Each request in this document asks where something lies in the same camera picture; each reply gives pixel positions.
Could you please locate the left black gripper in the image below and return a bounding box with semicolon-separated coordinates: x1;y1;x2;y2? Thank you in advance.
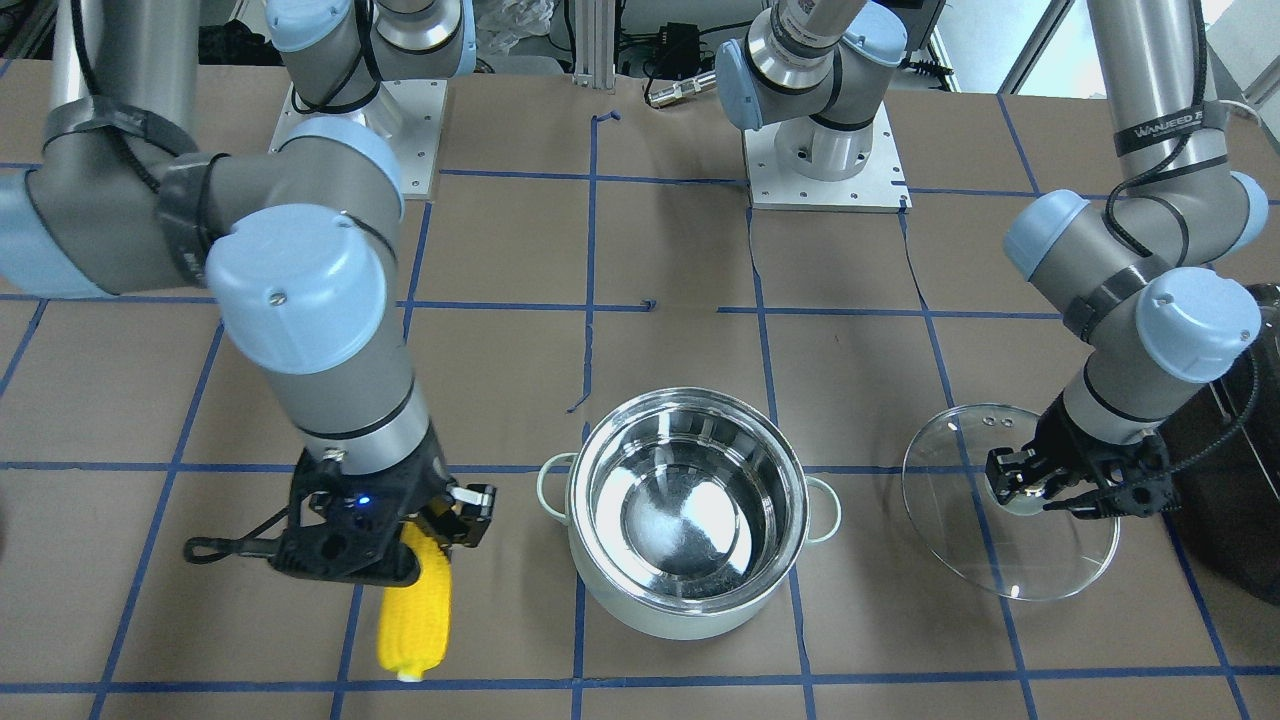
986;397;1176;519

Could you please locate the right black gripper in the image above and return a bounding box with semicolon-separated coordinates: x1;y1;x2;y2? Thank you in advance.
183;425;498;585

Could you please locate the glass pot lid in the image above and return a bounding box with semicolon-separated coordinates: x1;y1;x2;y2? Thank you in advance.
901;404;1120;601

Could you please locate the yellow toy corn cob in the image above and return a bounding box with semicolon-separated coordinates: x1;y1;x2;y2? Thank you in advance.
378;521;453;683

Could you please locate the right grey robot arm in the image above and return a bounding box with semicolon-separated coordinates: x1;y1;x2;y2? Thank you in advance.
3;1;497;587

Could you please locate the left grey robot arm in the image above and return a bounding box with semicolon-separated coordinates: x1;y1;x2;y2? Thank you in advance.
714;1;1268;519

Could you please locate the pale green steel pot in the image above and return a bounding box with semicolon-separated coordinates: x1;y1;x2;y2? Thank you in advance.
538;386;844;641

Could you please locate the black rice cooker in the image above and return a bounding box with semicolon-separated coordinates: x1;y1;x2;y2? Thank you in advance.
1161;283;1279;605

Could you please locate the black power adapter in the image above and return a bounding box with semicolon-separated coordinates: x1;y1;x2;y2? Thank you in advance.
643;22;710;79

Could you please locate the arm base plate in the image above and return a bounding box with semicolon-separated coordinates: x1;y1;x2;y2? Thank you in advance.
268;79;447;202
742;105;913;213

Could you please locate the silver cable connector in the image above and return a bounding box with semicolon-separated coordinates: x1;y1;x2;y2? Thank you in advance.
644;70;717;110

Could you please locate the aluminium frame post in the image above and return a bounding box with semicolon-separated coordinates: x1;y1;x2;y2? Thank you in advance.
572;0;620;94

